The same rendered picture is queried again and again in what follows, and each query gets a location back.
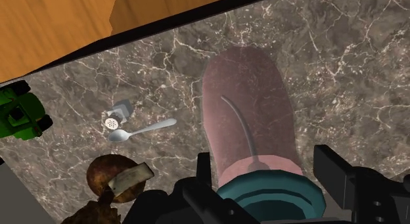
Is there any silver spoon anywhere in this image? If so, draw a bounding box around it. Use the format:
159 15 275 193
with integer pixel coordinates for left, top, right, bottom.
108 118 177 143

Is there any green toy tractor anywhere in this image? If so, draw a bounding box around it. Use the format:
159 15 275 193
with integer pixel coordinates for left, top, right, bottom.
0 79 54 141

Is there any wooden cabinet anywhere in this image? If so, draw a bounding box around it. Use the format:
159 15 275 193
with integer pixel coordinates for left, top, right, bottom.
0 0 244 84

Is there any brown round rusty object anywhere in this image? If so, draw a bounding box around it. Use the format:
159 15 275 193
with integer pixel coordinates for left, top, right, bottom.
60 154 155 224

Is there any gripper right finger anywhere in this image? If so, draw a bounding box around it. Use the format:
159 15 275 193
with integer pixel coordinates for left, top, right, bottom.
313 144 410 224

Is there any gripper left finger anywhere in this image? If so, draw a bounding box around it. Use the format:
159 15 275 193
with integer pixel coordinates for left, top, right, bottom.
173 152 260 224

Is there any grey salt shaker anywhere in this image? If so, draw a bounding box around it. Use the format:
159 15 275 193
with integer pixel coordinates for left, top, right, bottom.
104 99 134 130

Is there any pink bottle with teal cap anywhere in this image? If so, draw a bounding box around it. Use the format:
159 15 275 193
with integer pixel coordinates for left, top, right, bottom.
201 46 327 222

